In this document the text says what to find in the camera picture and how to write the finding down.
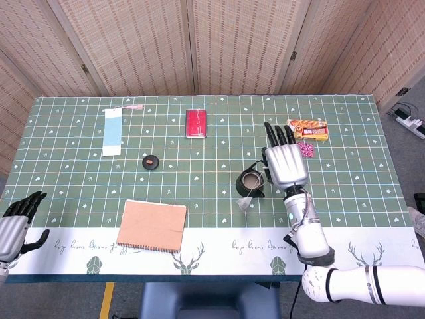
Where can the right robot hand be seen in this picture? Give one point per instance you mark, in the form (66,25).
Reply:
(285,166)

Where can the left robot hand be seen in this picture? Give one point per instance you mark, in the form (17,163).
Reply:
(10,232)

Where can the blue robot base seat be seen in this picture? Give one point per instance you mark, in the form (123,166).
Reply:
(209,300)

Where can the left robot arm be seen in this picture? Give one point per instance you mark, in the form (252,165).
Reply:
(3,272)

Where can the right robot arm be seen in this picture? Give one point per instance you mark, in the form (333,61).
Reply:
(312,239)

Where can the black cast iron teapot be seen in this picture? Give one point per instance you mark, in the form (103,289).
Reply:
(241,189)

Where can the black round lid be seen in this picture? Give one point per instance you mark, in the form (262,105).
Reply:
(151,163)

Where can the pink patterned packet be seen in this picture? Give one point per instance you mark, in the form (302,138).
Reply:
(307,150)

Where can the orange snack box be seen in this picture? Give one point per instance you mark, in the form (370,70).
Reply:
(312,129)

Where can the green grid tablecloth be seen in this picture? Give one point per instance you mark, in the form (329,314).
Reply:
(166,186)

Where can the white power strip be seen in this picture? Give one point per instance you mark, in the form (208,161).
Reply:
(411,123)

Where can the woven folding screen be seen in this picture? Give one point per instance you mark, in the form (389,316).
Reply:
(212,46)

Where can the brown spiral notebook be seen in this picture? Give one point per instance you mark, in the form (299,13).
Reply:
(151,226)

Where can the blue white bookmark with tassel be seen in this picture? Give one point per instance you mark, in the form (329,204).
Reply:
(112,133)

